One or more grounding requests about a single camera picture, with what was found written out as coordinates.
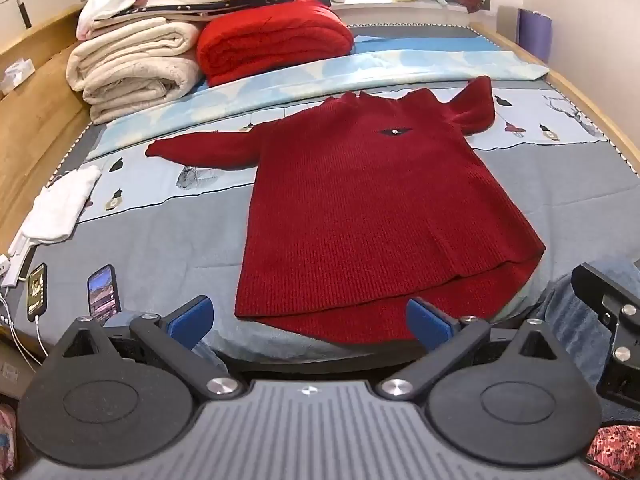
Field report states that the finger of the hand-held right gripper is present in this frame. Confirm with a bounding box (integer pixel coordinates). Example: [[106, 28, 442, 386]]
[[571, 262, 640, 311]]

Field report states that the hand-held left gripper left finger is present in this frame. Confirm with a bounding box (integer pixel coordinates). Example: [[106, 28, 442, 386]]
[[50, 296, 244, 402]]

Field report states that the black phone with yellow screen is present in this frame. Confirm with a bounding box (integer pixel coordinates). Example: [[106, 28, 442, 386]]
[[26, 262, 49, 322]]

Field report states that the navy star-print folded blanket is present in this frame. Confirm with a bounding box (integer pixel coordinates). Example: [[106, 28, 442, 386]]
[[92, 0, 297, 24]]

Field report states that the white charger block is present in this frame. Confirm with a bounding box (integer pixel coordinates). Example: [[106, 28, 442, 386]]
[[0, 246, 32, 288]]

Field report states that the light blue leaf-print blanket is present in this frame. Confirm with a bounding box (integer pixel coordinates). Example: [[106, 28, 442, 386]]
[[92, 35, 551, 158]]

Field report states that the dark red knit sweater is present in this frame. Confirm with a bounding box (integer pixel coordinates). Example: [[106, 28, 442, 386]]
[[146, 76, 547, 345]]

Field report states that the purple bin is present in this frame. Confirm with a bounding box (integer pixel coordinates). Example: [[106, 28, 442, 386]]
[[517, 9, 554, 64]]

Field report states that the red folded blanket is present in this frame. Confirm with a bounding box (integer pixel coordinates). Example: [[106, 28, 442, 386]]
[[196, 0, 355, 87]]

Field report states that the tissue box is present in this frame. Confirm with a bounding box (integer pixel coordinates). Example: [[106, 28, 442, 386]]
[[0, 59, 37, 95]]

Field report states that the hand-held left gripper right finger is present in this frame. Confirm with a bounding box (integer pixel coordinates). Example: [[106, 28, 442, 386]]
[[376, 298, 560, 402]]

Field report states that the white small garment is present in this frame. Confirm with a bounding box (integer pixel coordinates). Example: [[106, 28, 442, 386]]
[[19, 166, 102, 250]]

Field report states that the pink floral cloth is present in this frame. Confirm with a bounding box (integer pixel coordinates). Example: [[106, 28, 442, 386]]
[[586, 424, 640, 480]]

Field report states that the white charging cable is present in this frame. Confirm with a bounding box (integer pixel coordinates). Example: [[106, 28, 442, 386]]
[[0, 292, 48, 366]]

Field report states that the wooden bed frame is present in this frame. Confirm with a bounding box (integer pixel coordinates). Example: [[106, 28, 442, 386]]
[[0, 2, 640, 281]]

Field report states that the black phone with landscape screen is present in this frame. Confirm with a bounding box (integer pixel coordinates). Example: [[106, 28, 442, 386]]
[[87, 264, 122, 326]]

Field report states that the cream fleece folded blanket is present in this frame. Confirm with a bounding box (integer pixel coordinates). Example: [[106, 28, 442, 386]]
[[66, 16, 206, 125]]

